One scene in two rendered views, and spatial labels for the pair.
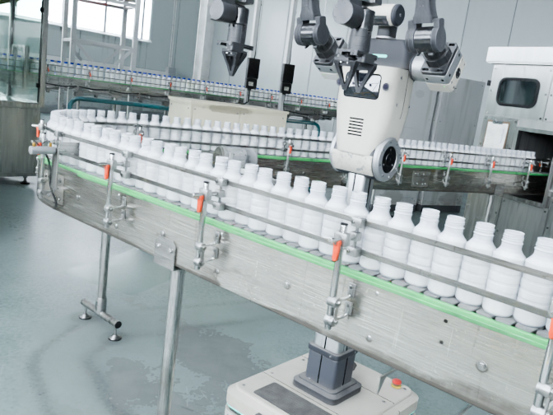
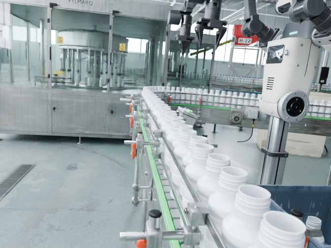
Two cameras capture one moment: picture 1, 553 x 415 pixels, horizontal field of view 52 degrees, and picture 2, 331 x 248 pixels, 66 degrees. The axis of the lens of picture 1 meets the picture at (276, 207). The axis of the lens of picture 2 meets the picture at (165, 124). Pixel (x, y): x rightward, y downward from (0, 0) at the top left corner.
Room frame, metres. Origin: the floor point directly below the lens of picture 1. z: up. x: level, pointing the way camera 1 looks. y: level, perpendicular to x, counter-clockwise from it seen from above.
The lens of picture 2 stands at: (0.68, -0.69, 1.29)
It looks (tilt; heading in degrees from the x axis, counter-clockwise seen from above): 11 degrees down; 41
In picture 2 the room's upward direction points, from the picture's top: 5 degrees clockwise
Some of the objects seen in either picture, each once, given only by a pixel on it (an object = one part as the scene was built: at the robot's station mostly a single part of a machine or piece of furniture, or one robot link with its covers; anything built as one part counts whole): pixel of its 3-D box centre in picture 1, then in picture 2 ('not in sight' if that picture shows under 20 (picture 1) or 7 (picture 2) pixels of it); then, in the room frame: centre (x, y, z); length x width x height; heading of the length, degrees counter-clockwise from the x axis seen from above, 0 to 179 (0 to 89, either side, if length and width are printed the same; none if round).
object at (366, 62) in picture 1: (358, 73); (214, 36); (1.53, -0.17, 1.44); 0.07 x 0.07 x 0.09; 49
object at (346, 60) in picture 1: (350, 72); (204, 35); (1.51, -0.14, 1.44); 0.07 x 0.07 x 0.09; 49
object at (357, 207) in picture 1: (354, 226); (169, 139); (1.30, -0.19, 1.08); 0.06 x 0.06 x 0.17
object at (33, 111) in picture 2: not in sight; (91, 73); (3.70, 4.05, 1.18); 2.88 x 2.73 x 2.35; 140
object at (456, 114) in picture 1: (440, 143); not in sight; (8.22, -2.21, 0.96); 0.82 x 0.50 x 1.91; 122
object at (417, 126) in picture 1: (393, 138); not in sight; (7.74, -1.45, 0.96); 0.82 x 0.50 x 1.91; 122
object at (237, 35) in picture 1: (236, 37); (185, 33); (1.82, 0.19, 1.51); 0.10 x 0.07 x 0.07; 140
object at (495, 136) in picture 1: (494, 138); not in sight; (5.03, -1.81, 1.22); 0.23 x 0.04 x 0.32; 32
